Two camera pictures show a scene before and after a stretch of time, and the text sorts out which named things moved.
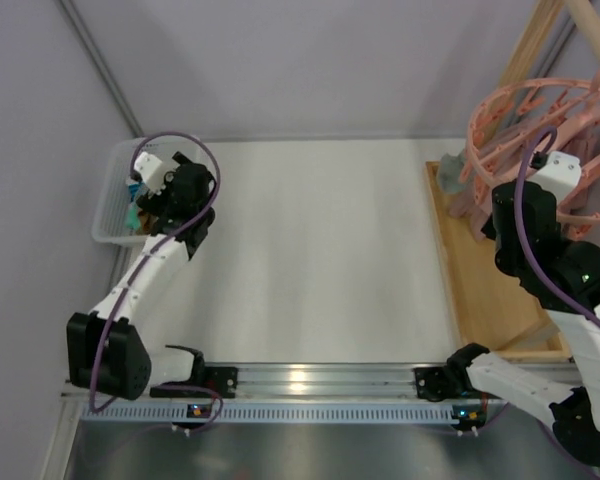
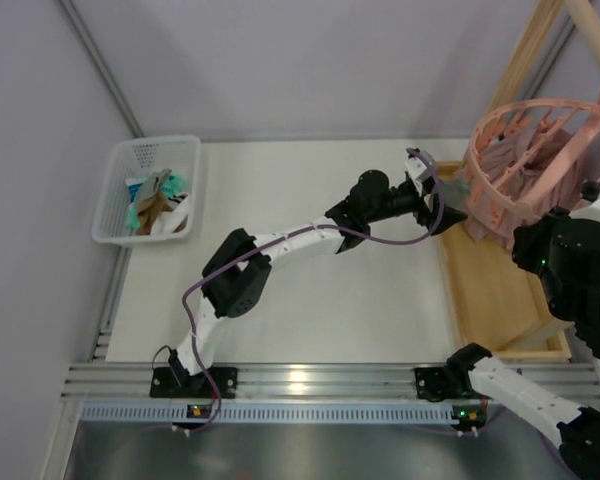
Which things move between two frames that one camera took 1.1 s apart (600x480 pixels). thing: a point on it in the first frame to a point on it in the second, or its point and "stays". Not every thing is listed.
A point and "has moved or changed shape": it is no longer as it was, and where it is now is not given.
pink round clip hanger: [572, 118] has moved or changed shape
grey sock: [451, 168] to [455, 193]
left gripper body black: [150, 201] to [425, 211]
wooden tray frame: [495, 314] stays
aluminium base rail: [325, 382] stays
